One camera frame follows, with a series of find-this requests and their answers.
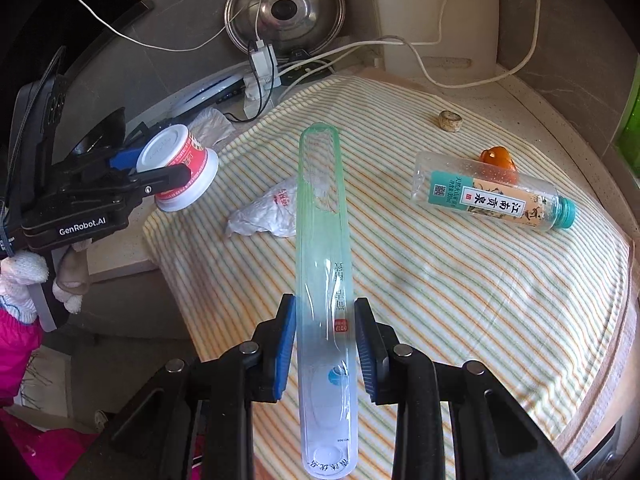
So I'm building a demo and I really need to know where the thin white cable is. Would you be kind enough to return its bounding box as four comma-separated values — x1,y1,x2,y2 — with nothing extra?
67,0,261,53

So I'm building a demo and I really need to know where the person's left hand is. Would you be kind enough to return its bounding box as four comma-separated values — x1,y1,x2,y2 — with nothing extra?
0,240,93,323

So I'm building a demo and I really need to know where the small brown ring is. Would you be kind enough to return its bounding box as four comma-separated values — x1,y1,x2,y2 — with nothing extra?
434,110,463,133

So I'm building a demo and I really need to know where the person's pink jacket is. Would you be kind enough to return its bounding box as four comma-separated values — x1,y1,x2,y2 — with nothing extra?
0,405,206,480

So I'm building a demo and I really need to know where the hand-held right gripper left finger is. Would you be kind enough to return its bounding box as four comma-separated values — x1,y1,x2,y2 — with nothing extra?
67,292,298,480

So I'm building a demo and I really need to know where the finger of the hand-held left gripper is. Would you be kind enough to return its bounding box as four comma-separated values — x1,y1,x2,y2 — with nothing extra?
75,109,146,173
127,164,193,196

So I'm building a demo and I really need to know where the clear toothbrush case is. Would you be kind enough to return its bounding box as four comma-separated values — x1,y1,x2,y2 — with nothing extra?
295,124,360,476

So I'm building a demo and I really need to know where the red and white yogurt cup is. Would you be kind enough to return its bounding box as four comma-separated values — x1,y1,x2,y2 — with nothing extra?
136,125,220,212

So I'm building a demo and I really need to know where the green soap bottle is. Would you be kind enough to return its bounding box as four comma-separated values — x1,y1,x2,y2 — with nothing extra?
617,72,640,176

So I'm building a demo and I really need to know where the clear plastic wrapper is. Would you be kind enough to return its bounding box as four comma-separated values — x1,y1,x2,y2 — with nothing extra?
226,180,301,238

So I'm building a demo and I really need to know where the white plastic bag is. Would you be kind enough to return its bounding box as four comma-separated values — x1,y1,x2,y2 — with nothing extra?
187,107,236,148

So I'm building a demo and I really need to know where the white cutting board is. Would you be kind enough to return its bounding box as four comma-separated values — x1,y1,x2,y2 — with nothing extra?
372,0,501,77

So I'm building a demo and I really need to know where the clear plastic bottle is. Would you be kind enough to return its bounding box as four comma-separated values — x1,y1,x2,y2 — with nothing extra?
411,151,577,233

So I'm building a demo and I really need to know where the white power strip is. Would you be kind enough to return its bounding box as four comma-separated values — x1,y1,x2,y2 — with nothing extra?
242,72,281,113

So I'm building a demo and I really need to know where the person's left forearm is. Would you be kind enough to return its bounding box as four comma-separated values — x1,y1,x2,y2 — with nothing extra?
0,305,43,401

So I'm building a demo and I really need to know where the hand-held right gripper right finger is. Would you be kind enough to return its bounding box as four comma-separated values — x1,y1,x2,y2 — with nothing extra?
354,297,573,480

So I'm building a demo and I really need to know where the white charger plug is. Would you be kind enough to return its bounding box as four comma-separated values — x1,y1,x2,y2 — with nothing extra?
249,42,277,78

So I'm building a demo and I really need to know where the striped towel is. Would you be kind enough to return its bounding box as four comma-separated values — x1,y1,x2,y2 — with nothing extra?
144,76,631,453

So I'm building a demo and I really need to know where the steel pot lid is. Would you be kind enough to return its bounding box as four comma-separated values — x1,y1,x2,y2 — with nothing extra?
224,0,347,56

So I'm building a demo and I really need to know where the orange peel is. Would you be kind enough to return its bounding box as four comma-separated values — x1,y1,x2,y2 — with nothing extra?
479,146,518,183

